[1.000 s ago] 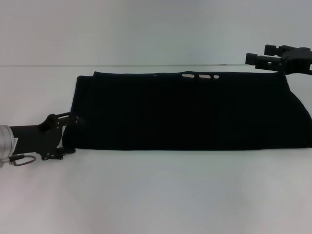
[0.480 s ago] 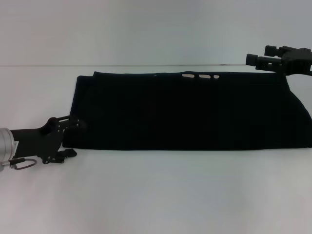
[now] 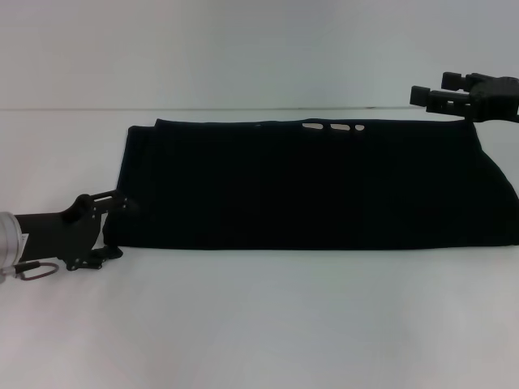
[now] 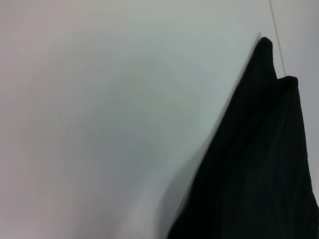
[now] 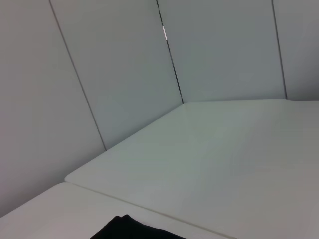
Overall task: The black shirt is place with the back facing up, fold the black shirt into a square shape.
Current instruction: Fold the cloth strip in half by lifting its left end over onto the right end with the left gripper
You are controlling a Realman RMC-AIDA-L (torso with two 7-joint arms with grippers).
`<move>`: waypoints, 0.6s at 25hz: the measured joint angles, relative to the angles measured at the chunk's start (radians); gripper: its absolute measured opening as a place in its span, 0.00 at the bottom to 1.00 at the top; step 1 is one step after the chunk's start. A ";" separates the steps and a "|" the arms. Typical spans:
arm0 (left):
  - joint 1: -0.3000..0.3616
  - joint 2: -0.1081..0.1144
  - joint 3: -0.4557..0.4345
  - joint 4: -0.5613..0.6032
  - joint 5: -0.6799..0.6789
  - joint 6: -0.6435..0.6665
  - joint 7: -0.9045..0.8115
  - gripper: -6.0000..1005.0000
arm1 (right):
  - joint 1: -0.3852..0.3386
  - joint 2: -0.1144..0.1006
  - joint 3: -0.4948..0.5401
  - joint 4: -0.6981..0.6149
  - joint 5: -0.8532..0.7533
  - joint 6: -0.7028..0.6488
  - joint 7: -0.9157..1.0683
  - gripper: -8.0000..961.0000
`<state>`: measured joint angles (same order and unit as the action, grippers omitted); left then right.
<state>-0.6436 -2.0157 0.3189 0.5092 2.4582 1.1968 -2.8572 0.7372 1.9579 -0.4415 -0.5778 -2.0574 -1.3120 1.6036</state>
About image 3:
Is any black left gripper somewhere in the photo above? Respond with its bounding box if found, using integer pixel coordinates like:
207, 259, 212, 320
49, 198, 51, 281
14, 188, 141, 271

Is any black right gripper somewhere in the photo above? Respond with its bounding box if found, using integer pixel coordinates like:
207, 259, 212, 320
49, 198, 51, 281
410, 71, 519, 123

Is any black t-shirt with pink print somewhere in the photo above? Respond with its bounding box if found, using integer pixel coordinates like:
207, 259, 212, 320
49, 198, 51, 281
103, 117, 519, 251

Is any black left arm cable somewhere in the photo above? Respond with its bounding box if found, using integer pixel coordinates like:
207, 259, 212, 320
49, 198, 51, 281
0, 261, 62, 284

